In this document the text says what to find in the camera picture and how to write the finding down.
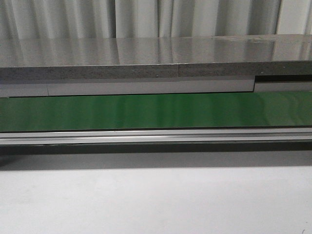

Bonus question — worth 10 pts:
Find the green conveyor belt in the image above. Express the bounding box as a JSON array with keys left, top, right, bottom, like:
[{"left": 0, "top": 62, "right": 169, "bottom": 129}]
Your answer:
[{"left": 0, "top": 91, "right": 312, "bottom": 132}]

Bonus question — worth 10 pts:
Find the white pleated curtain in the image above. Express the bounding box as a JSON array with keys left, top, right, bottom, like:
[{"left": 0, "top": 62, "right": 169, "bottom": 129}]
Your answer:
[{"left": 0, "top": 0, "right": 312, "bottom": 39}]

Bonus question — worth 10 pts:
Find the grey conveyor rear rail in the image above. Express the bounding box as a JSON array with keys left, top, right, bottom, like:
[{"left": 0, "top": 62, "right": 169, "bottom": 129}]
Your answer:
[{"left": 0, "top": 75, "right": 312, "bottom": 98}]

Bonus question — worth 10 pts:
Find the aluminium conveyor front rail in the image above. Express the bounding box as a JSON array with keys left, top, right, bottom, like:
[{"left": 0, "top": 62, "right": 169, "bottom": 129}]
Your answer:
[{"left": 0, "top": 127, "right": 312, "bottom": 146}]

